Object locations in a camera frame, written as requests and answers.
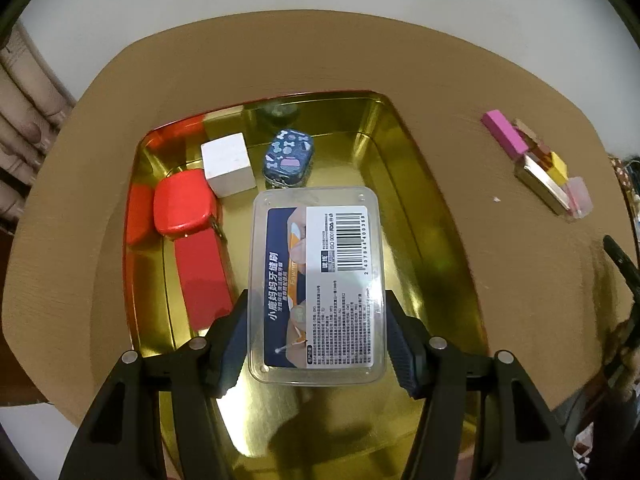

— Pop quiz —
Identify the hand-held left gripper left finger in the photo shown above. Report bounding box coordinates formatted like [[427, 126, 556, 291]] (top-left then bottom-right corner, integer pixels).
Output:
[[70, 287, 251, 480]]

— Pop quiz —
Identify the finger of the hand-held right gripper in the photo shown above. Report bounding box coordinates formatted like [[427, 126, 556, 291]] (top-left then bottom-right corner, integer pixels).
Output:
[[602, 234, 640, 306]]

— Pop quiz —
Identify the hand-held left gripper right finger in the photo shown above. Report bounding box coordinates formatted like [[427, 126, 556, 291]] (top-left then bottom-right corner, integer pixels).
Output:
[[384, 290, 566, 480]]

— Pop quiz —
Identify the clear pink plastic box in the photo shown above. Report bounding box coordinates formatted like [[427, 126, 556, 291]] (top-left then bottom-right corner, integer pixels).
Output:
[[565, 176, 594, 218]]

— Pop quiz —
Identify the clear labelled plastic box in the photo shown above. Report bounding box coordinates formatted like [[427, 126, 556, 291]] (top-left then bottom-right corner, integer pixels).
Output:
[[247, 186, 392, 385]]

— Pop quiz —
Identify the gold metallic box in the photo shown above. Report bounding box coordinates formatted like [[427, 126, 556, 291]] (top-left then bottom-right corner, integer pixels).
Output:
[[514, 154, 573, 216]]

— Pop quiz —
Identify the yellow block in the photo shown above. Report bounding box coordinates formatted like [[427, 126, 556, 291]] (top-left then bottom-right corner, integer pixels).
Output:
[[545, 151, 571, 186]]

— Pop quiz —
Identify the gold tin tray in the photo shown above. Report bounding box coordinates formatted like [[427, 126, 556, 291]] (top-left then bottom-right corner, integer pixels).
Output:
[[121, 89, 491, 480]]

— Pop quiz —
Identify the wooden block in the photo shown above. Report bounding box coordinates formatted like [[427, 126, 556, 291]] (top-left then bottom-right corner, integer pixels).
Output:
[[513, 119, 543, 147]]

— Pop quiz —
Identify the pink rectangular block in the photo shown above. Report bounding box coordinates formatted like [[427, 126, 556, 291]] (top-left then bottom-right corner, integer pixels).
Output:
[[481, 109, 531, 156]]

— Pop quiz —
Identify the red rectangular block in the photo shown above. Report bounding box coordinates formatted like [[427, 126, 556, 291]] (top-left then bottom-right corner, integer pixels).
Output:
[[174, 232, 236, 333]]

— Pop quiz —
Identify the red rounded case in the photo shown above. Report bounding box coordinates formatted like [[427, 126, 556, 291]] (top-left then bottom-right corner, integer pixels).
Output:
[[153, 169, 223, 239]]

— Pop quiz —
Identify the white cube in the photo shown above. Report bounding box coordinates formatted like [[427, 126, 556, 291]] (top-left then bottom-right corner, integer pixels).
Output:
[[201, 132, 257, 197]]

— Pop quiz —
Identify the blue patterned small tin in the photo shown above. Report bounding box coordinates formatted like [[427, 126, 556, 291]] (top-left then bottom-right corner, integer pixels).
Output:
[[262, 129, 315, 190]]

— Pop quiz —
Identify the brown tablecloth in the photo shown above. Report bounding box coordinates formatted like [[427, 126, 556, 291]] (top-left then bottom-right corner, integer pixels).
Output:
[[2, 12, 640, 426]]

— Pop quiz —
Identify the beige patterned curtain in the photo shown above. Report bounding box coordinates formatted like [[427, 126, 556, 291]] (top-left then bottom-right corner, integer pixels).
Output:
[[0, 20, 78, 221]]

